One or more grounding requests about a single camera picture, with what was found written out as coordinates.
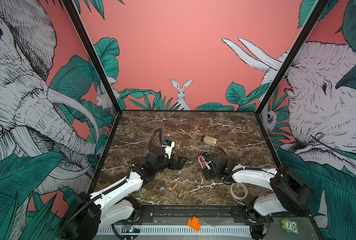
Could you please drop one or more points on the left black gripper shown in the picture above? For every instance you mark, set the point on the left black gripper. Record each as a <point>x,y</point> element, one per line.
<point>179,166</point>

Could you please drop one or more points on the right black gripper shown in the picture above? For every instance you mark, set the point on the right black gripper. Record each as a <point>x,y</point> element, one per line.
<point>206,174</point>

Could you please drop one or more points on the white red remote control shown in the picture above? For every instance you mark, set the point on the white red remote control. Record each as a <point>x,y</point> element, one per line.
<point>203,163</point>

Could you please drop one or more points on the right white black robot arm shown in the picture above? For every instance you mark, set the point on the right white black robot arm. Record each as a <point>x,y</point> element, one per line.
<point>290,193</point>

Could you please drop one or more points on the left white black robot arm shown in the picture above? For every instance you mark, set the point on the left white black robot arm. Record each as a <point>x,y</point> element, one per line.
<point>90,213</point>

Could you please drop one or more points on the clear tape roll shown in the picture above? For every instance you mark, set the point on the clear tape roll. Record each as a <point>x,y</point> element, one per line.
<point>239,191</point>

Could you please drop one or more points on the orange toy brick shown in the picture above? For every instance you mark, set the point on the orange toy brick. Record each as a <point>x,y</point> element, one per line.
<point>194,224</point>

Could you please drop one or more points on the small green circuit board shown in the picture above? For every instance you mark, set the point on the small green circuit board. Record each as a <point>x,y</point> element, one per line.
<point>127,230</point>

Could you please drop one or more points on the green owl toy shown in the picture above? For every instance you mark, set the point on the green owl toy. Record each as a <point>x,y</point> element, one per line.
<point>290,226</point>

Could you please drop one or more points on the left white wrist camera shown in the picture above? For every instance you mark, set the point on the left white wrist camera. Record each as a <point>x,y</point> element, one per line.
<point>168,145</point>

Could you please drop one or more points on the black front mounting rail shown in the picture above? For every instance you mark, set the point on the black front mounting rail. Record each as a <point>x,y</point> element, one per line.
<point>196,213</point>

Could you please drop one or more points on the white slotted cable duct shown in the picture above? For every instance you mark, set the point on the white slotted cable duct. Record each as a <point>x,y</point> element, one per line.
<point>149,230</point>

